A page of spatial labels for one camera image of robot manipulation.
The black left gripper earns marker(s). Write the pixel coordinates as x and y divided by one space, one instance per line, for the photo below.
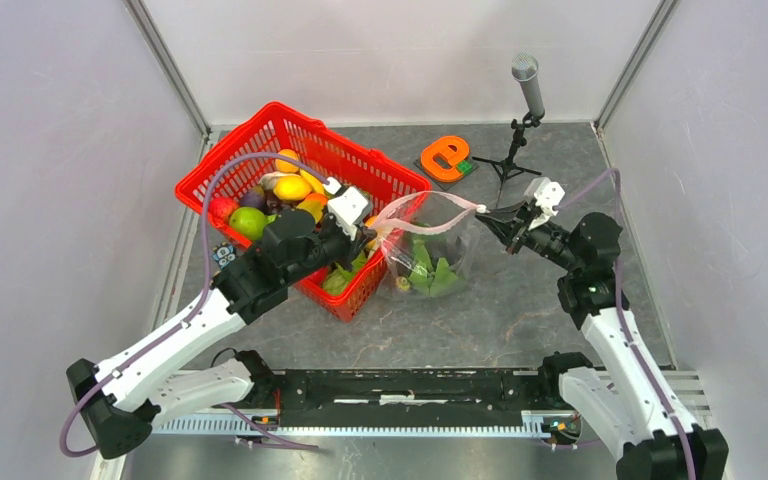
351 244

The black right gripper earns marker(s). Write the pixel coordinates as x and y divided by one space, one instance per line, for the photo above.
515 224

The clear dotted zip bag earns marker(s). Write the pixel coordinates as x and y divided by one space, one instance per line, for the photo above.
426 214

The green toy leafy vegetable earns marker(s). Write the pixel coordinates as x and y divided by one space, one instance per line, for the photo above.
435 267

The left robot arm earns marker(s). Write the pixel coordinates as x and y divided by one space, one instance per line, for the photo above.
121 399

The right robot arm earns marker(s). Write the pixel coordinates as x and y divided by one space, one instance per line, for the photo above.
640 419

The red plastic shopping basket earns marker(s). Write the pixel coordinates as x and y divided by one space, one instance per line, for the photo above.
277 126

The light green toy cabbage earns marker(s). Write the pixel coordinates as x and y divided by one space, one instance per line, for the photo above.
338 278

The black microphone tripod stand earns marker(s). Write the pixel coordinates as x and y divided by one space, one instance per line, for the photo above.
507 169

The yellow toy lemon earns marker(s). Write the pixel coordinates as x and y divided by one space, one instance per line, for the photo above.
292 188

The green toy apple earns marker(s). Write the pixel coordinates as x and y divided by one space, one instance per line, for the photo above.
249 222

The white toy garlic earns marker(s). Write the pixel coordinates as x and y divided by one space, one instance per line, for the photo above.
269 180

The purple toy fig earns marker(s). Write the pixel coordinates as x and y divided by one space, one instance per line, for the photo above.
255 197

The orange letter e block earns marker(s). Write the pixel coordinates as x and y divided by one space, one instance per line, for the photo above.
446 161

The orange yellow round fruit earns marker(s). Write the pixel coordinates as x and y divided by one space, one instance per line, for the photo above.
287 162

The small cartoon owl paddle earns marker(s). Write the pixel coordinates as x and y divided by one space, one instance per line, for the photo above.
223 254

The red strawberry toy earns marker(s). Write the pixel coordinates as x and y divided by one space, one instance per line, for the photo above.
220 210

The grey microphone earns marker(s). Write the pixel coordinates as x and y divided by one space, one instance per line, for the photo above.
524 68

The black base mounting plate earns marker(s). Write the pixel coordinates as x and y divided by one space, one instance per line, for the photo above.
403 398

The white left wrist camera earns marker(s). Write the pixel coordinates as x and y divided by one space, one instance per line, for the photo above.
348 205

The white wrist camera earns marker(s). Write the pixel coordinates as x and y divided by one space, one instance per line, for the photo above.
545 195
348 205

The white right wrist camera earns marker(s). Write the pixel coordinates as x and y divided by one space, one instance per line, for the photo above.
545 195

